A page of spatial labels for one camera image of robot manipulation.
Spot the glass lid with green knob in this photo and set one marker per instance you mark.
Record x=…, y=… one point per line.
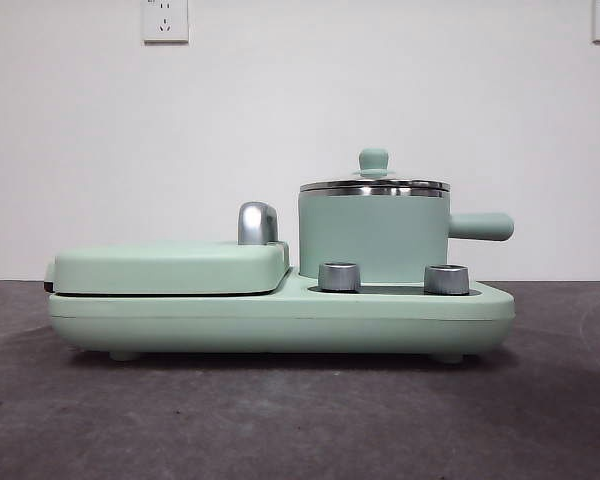
x=374, y=160

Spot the mint green steamer pot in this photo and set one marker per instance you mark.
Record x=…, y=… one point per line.
x=370, y=230

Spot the silver control knob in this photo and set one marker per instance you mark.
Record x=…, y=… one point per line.
x=446, y=279
x=339, y=276

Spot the mint green breakfast maker base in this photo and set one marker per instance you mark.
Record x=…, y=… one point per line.
x=290, y=320

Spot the mint green griddle cover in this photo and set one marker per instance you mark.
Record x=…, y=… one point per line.
x=170, y=267

